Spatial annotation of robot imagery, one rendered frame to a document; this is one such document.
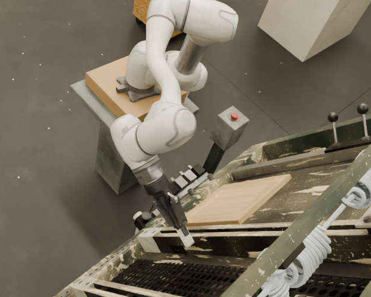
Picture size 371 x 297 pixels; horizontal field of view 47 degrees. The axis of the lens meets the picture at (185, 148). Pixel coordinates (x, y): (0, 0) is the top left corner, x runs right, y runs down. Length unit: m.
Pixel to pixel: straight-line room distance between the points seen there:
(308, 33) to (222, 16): 2.67
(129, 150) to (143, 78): 0.94
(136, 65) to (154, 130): 0.99
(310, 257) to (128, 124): 0.73
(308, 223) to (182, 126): 0.58
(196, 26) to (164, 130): 0.55
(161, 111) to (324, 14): 3.06
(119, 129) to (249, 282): 0.81
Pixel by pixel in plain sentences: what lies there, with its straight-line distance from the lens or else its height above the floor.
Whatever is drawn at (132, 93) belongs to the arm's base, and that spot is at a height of 0.85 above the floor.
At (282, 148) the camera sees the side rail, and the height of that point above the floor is 0.99.
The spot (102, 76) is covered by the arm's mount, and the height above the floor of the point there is 0.83.
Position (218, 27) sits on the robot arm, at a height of 1.55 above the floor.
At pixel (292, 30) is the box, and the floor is 0.21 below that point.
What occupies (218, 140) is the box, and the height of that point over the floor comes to 0.79.
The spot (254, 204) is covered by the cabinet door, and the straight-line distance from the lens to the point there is 1.51.
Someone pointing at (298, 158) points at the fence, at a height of 1.25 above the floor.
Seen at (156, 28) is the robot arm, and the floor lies 1.54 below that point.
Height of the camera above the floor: 2.45
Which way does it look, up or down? 51 degrees down
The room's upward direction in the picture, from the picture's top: 21 degrees clockwise
